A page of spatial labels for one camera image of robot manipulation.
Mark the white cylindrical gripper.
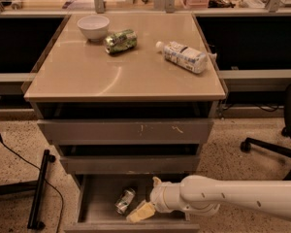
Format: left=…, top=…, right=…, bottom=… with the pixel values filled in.
left=126, top=177, right=188, bottom=223

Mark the green 7up can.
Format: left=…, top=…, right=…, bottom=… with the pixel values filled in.
left=114, top=187, right=136, bottom=215

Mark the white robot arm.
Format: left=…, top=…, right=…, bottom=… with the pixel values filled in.
left=126, top=175, right=291, bottom=223

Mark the bottom grey drawer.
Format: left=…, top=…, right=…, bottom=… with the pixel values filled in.
left=64, top=174, right=199, bottom=233

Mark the grey drawer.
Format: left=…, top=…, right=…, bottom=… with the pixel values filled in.
left=60, top=144, right=200, bottom=174
left=38, top=102, right=212, bottom=146
left=64, top=174, right=199, bottom=233

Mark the grey drawer cabinet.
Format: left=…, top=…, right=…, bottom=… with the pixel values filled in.
left=23, top=13, right=227, bottom=233

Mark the middle grey drawer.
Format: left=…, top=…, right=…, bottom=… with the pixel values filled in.
left=60, top=144, right=200, bottom=174

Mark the top grey drawer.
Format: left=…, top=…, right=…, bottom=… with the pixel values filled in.
left=38, top=102, right=212, bottom=146

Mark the crushed green soda can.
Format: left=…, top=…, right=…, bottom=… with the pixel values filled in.
left=104, top=29, right=137, bottom=54

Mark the black floor stand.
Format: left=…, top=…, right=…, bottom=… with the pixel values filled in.
left=0, top=150, right=55, bottom=230

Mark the clear plastic water bottle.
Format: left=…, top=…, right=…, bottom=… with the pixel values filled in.
left=155, top=42, right=208, bottom=74

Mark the white ceramic bowl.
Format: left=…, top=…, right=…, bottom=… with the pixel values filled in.
left=77, top=15, right=110, bottom=41

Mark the black cable on floor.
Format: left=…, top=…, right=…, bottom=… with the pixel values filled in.
left=0, top=120, right=65, bottom=233

